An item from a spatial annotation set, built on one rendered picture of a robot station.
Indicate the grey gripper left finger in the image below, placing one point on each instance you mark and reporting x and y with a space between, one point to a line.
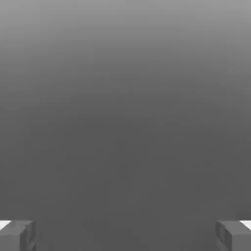
17 236

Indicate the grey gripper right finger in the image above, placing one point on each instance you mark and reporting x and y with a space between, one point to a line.
234 237

